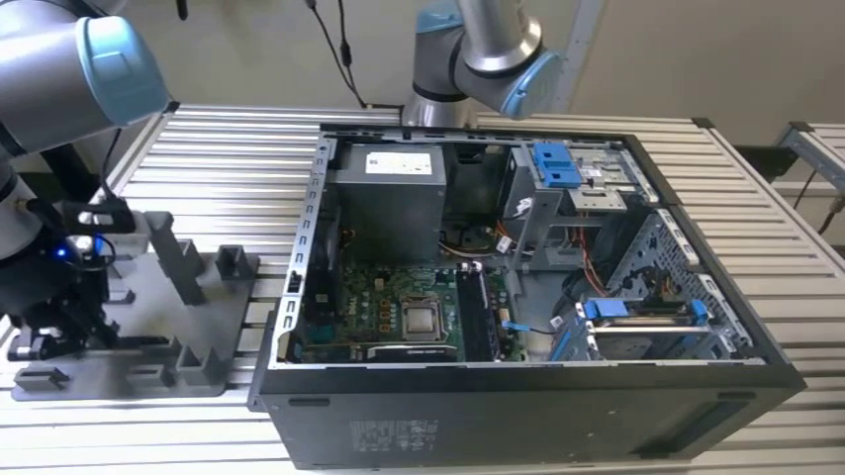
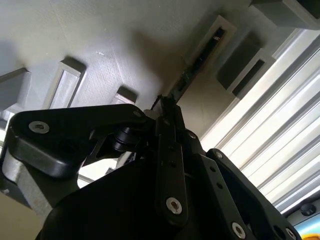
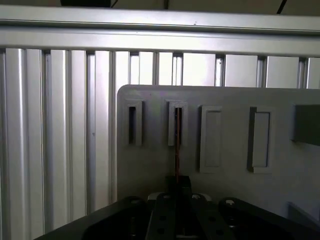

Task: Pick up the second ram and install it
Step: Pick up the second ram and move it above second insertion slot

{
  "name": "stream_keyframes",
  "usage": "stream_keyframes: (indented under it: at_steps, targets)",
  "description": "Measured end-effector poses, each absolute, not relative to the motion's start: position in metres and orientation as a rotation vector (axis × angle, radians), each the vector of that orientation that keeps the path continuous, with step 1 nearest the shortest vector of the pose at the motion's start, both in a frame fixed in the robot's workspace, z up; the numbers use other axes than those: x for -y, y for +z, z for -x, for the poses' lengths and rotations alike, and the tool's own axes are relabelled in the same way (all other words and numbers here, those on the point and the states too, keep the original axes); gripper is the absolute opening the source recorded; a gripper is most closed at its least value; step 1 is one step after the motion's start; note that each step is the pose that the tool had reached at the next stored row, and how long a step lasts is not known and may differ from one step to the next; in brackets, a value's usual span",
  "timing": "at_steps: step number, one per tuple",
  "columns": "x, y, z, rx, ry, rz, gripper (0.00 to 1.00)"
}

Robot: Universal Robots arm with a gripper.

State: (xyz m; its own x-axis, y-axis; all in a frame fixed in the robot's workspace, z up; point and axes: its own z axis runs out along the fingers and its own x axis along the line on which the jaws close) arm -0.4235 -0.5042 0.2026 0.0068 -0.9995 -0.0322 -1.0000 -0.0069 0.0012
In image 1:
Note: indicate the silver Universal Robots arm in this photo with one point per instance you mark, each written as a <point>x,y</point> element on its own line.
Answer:
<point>39,64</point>

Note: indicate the grey plastic parts rack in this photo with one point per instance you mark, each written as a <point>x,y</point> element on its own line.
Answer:
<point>171,316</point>

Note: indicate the black table corner cap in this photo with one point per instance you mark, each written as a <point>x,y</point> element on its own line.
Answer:
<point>172,106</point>
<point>702,123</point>

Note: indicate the green motherboard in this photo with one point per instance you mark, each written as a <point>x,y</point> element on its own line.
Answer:
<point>370,297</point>

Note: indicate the grey power supply unit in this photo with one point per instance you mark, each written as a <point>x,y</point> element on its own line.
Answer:
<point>390,213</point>

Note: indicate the black graphics card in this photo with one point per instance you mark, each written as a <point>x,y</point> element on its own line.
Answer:
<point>408,352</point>

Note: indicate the silver CPU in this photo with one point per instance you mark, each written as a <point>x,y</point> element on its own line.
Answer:
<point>422,321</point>

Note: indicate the black antenna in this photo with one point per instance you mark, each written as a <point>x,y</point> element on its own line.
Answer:
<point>182,9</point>

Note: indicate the black round fan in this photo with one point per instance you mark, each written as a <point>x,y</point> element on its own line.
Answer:
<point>471,238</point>

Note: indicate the black open PC case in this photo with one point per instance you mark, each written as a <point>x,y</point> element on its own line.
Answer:
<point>462,420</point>

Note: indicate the blue empty disk carrier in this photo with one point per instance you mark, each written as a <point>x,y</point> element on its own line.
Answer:
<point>551,158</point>

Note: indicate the hard disk in blue carrier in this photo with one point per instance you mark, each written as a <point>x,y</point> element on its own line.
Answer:
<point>607,309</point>

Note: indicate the silver metal drive cage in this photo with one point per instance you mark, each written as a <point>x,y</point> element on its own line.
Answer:
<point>602,198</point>

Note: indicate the black box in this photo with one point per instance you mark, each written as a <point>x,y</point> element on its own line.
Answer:
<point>765,163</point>

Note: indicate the metal slat side table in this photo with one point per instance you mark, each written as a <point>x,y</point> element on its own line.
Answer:
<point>818,148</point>

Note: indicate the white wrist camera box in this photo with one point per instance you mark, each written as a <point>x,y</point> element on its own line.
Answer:
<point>99,218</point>

